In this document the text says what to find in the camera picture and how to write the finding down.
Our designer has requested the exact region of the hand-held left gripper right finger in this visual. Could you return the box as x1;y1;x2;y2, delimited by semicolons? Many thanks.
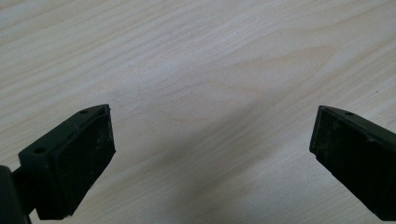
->
308;105;396;222

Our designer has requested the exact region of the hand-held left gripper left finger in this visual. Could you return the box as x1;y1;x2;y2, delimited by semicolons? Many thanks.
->
11;104;117;221

